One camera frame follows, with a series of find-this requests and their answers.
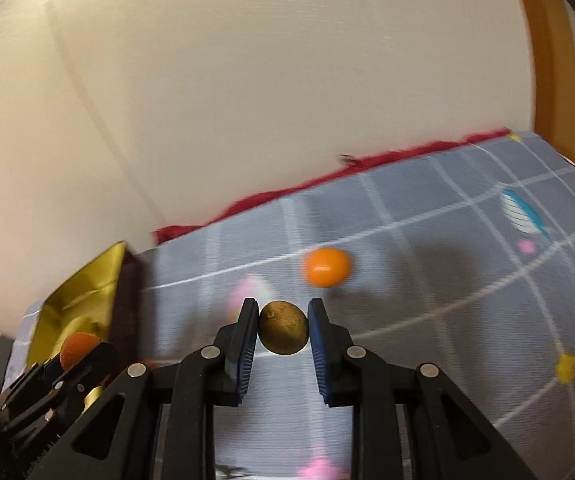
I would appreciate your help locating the grey checked bed sheet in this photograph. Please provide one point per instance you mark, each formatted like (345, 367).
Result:
(463, 258)

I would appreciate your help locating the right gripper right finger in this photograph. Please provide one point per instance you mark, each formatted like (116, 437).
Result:
(350, 376)

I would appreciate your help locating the red blanket edge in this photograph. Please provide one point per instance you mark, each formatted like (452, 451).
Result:
(355, 165)

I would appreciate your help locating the mandarin orange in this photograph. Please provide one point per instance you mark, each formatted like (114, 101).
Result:
(75, 347)
(327, 267)

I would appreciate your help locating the gold tin box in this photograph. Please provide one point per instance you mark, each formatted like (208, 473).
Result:
(102, 298)

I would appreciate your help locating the brown round longan fruit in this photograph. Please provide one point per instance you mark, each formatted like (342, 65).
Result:
(283, 328)

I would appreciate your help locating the wooden door frame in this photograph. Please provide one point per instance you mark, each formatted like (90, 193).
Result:
(551, 25)

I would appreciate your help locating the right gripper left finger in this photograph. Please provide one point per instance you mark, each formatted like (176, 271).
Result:
(215, 375)

